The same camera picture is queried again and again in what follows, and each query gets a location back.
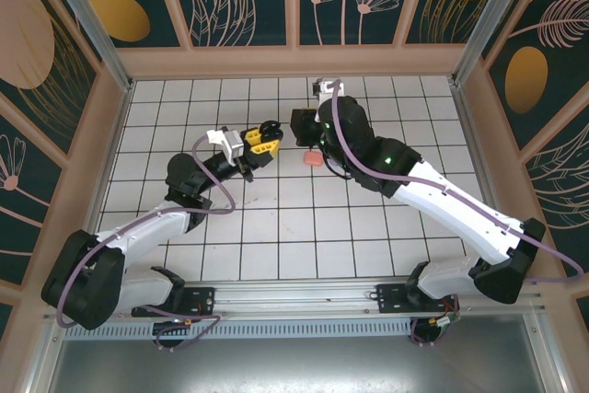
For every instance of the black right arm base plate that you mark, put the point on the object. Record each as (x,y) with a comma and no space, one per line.
(389,298)

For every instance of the black earbud charging case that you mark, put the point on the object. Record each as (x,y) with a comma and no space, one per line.
(269,128)

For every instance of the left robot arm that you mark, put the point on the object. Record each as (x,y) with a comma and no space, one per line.
(152,232)

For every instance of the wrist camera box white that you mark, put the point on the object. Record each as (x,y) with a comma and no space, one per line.
(232,144)
(324,87)

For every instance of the green circuit board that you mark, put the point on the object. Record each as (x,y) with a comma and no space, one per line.
(448,321)

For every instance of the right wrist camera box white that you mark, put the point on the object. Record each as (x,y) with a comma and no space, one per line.
(324,87)

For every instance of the orange earbud charging case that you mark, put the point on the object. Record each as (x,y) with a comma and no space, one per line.
(313,159)

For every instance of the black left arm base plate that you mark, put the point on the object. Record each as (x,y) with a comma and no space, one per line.
(202,298)

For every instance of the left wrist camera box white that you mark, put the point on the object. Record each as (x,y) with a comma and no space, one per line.
(232,144)

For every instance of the aluminium mounting rail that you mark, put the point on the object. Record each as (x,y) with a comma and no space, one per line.
(294,294)

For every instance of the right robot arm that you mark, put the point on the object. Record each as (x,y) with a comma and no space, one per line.
(460,227)

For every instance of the aluminium frame post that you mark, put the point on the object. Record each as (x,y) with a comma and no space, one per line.
(490,20)
(92,29)

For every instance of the grey metal sheet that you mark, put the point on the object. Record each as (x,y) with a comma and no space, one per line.
(294,365)

